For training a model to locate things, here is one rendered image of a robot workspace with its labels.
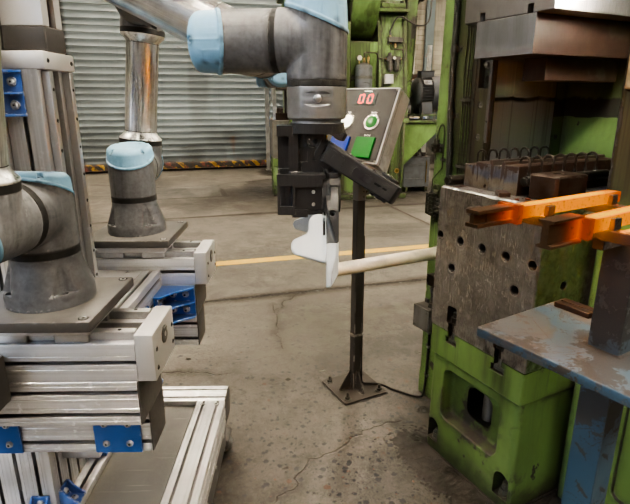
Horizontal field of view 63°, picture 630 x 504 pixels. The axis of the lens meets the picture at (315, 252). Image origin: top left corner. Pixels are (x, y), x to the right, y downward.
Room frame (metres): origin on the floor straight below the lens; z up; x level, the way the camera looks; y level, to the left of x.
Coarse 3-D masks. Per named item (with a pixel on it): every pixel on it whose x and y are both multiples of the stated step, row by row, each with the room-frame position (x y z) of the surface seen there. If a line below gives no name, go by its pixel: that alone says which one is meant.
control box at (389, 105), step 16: (352, 96) 1.89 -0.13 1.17; (384, 96) 1.81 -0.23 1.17; (400, 96) 1.79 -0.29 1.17; (352, 112) 1.85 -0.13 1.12; (368, 112) 1.81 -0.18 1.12; (384, 112) 1.77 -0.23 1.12; (400, 112) 1.79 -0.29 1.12; (352, 128) 1.81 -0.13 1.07; (368, 128) 1.77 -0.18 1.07; (384, 128) 1.74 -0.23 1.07; (400, 128) 1.80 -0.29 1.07; (352, 144) 1.78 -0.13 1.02; (384, 144) 1.72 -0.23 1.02; (368, 160) 1.70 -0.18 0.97; (384, 160) 1.72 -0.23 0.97
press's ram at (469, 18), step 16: (480, 0) 1.53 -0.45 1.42; (496, 0) 1.48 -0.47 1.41; (512, 0) 1.43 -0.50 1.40; (528, 0) 1.38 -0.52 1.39; (544, 0) 1.34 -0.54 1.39; (560, 0) 1.32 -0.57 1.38; (576, 0) 1.34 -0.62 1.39; (592, 0) 1.37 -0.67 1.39; (608, 0) 1.40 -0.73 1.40; (624, 0) 1.43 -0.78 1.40; (480, 16) 1.52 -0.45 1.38; (496, 16) 1.47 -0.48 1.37; (592, 16) 1.43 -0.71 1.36; (608, 16) 1.43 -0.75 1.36; (624, 16) 1.43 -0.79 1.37
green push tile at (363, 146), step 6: (360, 138) 1.76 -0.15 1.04; (366, 138) 1.75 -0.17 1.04; (372, 138) 1.73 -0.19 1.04; (354, 144) 1.76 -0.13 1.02; (360, 144) 1.75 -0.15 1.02; (366, 144) 1.73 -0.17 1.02; (372, 144) 1.72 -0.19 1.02; (354, 150) 1.75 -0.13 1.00; (360, 150) 1.73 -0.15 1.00; (366, 150) 1.72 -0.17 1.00; (360, 156) 1.72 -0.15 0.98; (366, 156) 1.71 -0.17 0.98
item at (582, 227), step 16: (624, 208) 0.89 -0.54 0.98; (544, 224) 0.75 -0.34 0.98; (560, 224) 0.76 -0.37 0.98; (576, 224) 0.78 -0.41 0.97; (592, 224) 0.78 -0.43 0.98; (608, 224) 0.82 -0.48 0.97; (624, 224) 0.85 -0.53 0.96; (544, 240) 0.75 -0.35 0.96; (560, 240) 0.76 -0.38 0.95; (576, 240) 0.78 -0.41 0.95
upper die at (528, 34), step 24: (480, 24) 1.52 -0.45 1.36; (504, 24) 1.44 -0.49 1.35; (528, 24) 1.37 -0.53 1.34; (552, 24) 1.38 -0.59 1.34; (576, 24) 1.42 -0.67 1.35; (600, 24) 1.47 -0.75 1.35; (624, 24) 1.51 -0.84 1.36; (480, 48) 1.51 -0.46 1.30; (504, 48) 1.44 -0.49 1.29; (528, 48) 1.37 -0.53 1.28; (552, 48) 1.39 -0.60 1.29; (576, 48) 1.43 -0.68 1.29; (600, 48) 1.47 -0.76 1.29; (624, 48) 1.52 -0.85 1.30
